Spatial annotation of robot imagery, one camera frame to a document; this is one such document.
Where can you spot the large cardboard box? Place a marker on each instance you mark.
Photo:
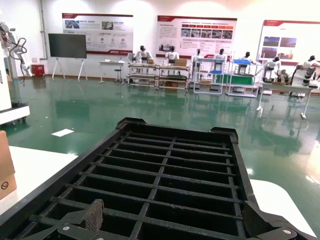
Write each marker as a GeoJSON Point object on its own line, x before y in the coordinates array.
{"type": "Point", "coordinates": [180, 62]}

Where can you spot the long white table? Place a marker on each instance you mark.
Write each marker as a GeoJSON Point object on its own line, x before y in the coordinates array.
{"type": "Point", "coordinates": [285, 87]}

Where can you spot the black slotted container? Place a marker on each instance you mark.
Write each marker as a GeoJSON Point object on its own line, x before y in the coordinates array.
{"type": "Point", "coordinates": [160, 175]}

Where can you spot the small white table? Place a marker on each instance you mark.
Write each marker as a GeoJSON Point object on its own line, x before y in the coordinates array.
{"type": "Point", "coordinates": [111, 62]}

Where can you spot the aluminium workbench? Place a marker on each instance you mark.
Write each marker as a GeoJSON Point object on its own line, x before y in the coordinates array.
{"type": "Point", "coordinates": [172, 68]}
{"type": "Point", "coordinates": [142, 66]}

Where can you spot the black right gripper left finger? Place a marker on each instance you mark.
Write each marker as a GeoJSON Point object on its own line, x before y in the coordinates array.
{"type": "Point", "coordinates": [92, 215]}

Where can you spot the white rack with green panel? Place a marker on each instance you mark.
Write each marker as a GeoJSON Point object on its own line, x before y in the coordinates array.
{"type": "Point", "coordinates": [240, 80]}

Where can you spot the wall poster with logo strip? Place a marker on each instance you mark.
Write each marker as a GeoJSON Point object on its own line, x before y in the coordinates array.
{"type": "Point", "coordinates": [110, 30]}

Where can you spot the white rack with blue tray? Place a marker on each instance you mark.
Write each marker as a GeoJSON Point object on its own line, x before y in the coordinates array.
{"type": "Point", "coordinates": [216, 72]}

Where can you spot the black stool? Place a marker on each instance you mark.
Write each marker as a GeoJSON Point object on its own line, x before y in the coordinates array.
{"type": "Point", "coordinates": [118, 70]}

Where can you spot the white paper sheet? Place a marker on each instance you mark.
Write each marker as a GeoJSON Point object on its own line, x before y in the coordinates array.
{"type": "Point", "coordinates": [62, 132]}

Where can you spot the brown cardboard box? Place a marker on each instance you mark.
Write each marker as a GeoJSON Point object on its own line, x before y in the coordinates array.
{"type": "Point", "coordinates": [6, 162]}

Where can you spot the white humanoid robot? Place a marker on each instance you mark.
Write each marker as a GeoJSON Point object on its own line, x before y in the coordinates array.
{"type": "Point", "coordinates": [198, 52]}
{"type": "Point", "coordinates": [143, 53]}
{"type": "Point", "coordinates": [308, 70]}
{"type": "Point", "coordinates": [273, 65]}
{"type": "Point", "coordinates": [221, 55]}
{"type": "Point", "coordinates": [172, 56]}
{"type": "Point", "coordinates": [247, 56]}

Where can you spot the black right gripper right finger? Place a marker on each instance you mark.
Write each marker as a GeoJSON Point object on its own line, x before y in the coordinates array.
{"type": "Point", "coordinates": [255, 225]}

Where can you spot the red floor box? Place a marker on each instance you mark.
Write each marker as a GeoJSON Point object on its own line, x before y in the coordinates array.
{"type": "Point", "coordinates": [38, 70]}

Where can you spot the small cardboard box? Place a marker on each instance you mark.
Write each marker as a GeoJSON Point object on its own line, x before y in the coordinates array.
{"type": "Point", "coordinates": [150, 61]}

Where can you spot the wall poster with dark photos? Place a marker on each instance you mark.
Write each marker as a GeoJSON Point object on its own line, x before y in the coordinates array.
{"type": "Point", "coordinates": [300, 32]}

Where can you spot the white wheeled robot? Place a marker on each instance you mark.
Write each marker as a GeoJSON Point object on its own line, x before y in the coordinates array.
{"type": "Point", "coordinates": [12, 112]}

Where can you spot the wall poster with photo row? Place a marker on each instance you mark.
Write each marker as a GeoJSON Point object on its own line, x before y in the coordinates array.
{"type": "Point", "coordinates": [170, 32]}

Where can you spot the black screen on stand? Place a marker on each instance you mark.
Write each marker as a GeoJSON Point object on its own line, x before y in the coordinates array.
{"type": "Point", "coordinates": [67, 46]}

